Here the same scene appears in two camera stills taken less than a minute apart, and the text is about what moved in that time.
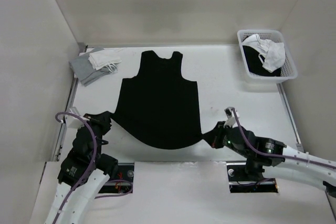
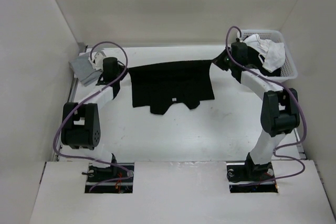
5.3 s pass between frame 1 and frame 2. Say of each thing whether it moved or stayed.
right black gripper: moved
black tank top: moved
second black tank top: stayed
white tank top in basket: stayed
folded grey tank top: stayed
